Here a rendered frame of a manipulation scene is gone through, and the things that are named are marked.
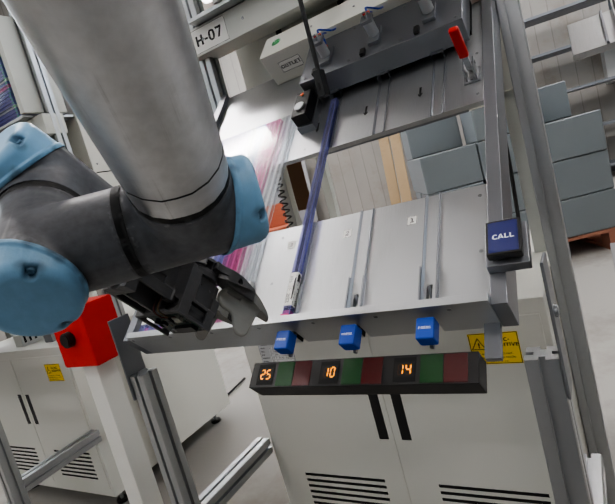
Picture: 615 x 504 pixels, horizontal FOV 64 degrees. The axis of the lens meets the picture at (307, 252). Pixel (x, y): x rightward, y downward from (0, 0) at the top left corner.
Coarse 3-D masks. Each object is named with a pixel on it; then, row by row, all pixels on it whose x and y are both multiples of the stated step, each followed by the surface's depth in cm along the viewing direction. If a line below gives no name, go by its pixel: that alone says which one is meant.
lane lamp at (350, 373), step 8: (344, 360) 67; (352, 360) 66; (360, 360) 66; (344, 368) 66; (352, 368) 66; (360, 368) 65; (344, 376) 66; (352, 376) 65; (360, 376) 64; (344, 384) 65
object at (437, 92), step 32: (480, 32) 89; (416, 64) 94; (448, 64) 89; (480, 64) 84; (256, 96) 123; (288, 96) 114; (352, 96) 100; (384, 96) 94; (416, 96) 89; (448, 96) 84; (480, 96) 80; (224, 128) 123; (320, 128) 100; (352, 128) 94; (384, 128) 89; (288, 160) 100
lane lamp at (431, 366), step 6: (438, 354) 60; (420, 360) 61; (426, 360) 61; (432, 360) 60; (438, 360) 60; (420, 366) 61; (426, 366) 60; (432, 366) 60; (438, 366) 59; (420, 372) 60; (426, 372) 60; (432, 372) 59; (438, 372) 59; (420, 378) 60; (426, 378) 59; (432, 378) 59; (438, 378) 59
